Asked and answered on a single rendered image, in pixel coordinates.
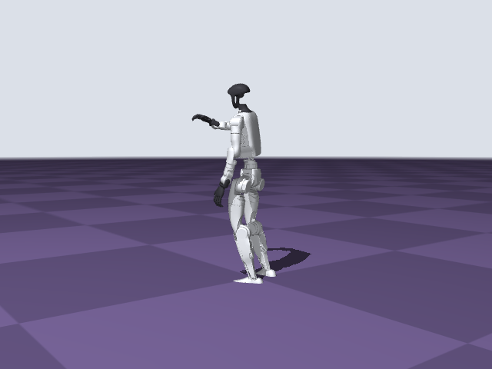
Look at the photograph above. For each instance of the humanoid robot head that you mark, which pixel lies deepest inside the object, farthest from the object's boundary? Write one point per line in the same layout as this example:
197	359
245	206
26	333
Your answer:
238	90

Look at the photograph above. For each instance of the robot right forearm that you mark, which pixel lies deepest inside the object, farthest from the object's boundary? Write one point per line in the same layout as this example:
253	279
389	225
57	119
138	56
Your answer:
224	125

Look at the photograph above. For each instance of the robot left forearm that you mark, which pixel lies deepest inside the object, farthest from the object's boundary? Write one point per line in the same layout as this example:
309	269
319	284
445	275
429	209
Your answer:
230	165

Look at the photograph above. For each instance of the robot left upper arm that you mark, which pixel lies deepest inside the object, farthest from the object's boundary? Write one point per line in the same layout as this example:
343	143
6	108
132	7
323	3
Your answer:
236	125

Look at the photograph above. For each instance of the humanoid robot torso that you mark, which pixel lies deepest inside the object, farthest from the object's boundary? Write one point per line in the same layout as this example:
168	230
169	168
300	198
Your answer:
250	147

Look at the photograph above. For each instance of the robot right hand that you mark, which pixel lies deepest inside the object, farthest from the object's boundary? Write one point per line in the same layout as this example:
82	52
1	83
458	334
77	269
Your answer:
206	119

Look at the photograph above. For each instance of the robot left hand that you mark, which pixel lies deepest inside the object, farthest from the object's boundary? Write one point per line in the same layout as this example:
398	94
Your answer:
220	192

